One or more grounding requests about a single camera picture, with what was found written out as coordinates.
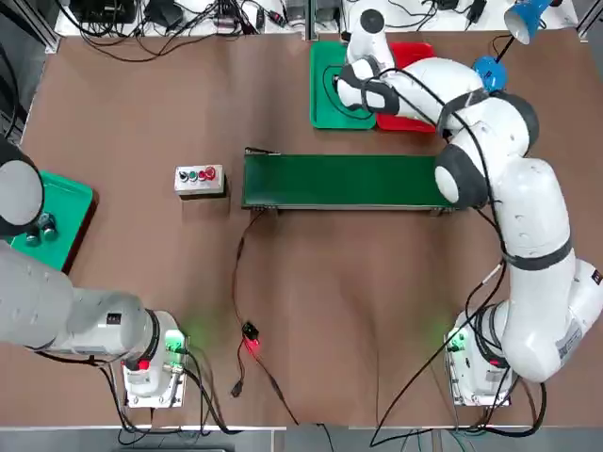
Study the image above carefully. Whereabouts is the grey push button control box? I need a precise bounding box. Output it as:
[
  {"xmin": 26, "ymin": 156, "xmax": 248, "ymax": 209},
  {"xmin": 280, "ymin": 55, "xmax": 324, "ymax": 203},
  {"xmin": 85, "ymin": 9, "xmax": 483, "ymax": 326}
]
[{"xmin": 173, "ymin": 164, "xmax": 230, "ymax": 202}]

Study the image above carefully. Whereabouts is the green belt conveyor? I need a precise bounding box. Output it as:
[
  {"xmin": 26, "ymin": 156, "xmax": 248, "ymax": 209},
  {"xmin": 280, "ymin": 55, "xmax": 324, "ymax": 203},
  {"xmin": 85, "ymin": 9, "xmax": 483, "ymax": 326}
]
[{"xmin": 241, "ymin": 146, "xmax": 467, "ymax": 218}]

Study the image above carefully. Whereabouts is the black computer box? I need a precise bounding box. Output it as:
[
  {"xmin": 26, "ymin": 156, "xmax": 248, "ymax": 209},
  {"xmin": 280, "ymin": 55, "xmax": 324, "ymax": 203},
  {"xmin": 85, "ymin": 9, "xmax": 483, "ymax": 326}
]
[{"xmin": 74, "ymin": 0, "xmax": 137, "ymax": 24}]

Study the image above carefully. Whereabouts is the narrow green plastic tray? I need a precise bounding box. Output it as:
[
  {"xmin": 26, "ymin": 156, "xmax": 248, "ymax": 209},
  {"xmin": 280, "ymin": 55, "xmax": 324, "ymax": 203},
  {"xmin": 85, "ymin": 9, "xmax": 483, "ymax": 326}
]
[{"xmin": 309, "ymin": 40, "xmax": 378, "ymax": 131}]

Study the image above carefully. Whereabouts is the red plastic tray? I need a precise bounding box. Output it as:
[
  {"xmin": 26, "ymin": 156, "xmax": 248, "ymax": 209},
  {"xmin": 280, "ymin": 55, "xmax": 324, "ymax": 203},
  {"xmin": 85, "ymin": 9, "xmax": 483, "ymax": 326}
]
[{"xmin": 374, "ymin": 41, "xmax": 437, "ymax": 133}]

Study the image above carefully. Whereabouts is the wide green plastic tray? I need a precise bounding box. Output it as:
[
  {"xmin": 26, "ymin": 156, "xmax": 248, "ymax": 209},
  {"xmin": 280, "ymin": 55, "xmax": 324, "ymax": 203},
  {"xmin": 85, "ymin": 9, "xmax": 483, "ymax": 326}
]
[{"xmin": 8, "ymin": 169, "xmax": 99, "ymax": 274}]

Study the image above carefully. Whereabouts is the blue desk lamp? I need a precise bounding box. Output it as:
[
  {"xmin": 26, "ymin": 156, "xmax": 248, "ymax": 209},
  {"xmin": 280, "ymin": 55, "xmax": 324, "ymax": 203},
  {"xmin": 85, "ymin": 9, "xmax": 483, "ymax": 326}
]
[{"xmin": 473, "ymin": 0, "xmax": 564, "ymax": 93}]

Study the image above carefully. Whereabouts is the black power adapter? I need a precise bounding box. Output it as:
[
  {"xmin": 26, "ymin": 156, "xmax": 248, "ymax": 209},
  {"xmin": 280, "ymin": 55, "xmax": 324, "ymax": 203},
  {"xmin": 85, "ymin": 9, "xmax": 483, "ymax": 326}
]
[{"xmin": 464, "ymin": 0, "xmax": 489, "ymax": 24}]

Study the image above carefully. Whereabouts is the red black conveyor wire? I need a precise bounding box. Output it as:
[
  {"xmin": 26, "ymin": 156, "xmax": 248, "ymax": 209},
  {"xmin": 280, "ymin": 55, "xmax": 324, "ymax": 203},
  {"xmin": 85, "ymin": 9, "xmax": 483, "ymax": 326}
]
[{"xmin": 230, "ymin": 212, "xmax": 266, "ymax": 326}]

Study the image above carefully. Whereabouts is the red black wire with plug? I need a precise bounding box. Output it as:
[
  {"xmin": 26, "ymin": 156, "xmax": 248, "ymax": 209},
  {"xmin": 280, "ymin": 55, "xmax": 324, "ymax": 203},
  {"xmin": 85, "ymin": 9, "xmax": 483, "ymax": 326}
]
[{"xmin": 229, "ymin": 339, "xmax": 302, "ymax": 428}]

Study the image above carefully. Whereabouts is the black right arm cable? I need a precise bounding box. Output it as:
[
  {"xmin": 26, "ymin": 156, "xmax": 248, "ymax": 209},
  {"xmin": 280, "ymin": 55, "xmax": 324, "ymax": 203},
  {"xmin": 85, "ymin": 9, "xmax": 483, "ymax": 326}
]
[{"xmin": 322, "ymin": 61, "xmax": 517, "ymax": 446}]

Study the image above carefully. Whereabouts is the aluminium frame post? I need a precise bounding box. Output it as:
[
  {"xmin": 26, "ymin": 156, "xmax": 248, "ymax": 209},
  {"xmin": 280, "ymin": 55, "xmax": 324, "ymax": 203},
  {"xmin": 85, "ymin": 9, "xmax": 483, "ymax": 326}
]
[{"xmin": 304, "ymin": 0, "xmax": 318, "ymax": 41}]

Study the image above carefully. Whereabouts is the aluminium frame beam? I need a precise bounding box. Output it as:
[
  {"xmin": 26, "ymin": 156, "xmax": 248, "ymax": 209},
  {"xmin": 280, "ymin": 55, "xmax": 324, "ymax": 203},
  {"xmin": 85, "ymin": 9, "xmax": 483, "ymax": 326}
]
[
  {"xmin": 44, "ymin": 0, "xmax": 62, "ymax": 54},
  {"xmin": 577, "ymin": 0, "xmax": 603, "ymax": 43}
]

